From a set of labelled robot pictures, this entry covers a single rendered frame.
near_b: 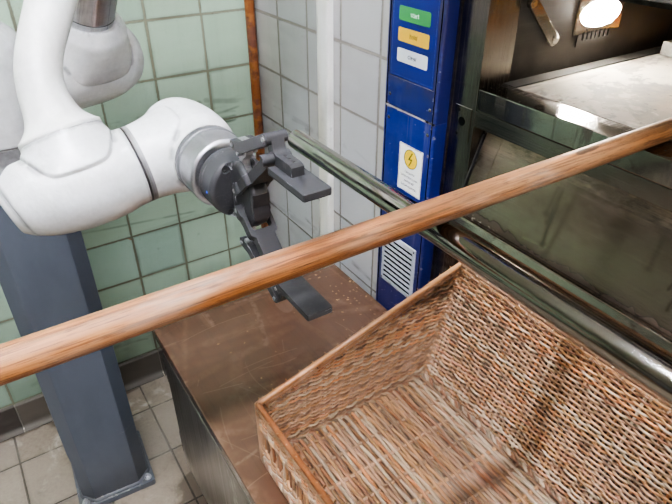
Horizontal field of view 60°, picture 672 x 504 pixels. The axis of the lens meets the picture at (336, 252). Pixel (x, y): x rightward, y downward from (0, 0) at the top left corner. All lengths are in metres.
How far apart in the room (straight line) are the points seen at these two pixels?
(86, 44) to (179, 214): 0.78
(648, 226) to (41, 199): 0.82
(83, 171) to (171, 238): 1.20
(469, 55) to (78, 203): 0.70
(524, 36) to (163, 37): 0.98
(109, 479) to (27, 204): 1.21
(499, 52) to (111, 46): 0.74
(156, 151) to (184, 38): 1.01
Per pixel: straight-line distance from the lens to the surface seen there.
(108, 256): 1.91
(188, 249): 1.98
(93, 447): 1.75
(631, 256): 0.98
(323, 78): 1.48
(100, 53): 1.28
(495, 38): 1.09
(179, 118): 0.78
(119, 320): 0.50
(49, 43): 0.81
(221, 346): 1.40
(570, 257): 1.03
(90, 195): 0.76
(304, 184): 0.54
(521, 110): 1.04
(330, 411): 1.18
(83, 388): 1.60
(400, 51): 1.20
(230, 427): 1.22
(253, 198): 0.64
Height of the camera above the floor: 1.50
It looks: 33 degrees down
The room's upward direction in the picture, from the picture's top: straight up
